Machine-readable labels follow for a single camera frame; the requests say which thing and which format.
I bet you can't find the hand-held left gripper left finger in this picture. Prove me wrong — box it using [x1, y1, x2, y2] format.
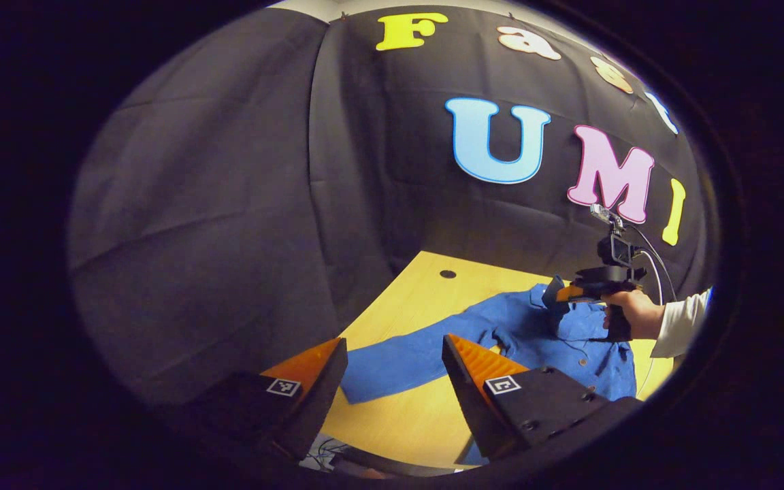
[195, 337, 349, 463]

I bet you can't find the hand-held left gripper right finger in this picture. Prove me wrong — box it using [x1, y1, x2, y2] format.
[442, 333, 644, 461]

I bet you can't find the blue corduroy shirt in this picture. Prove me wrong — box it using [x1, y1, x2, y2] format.
[340, 282, 638, 468]

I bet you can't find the black backdrop cloth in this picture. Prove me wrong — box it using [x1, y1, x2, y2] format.
[69, 3, 713, 409]

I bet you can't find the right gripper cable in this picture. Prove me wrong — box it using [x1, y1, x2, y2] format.
[627, 223, 679, 304]

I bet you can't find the bundle of floor cables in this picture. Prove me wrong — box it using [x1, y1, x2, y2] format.
[300, 436, 348, 470]

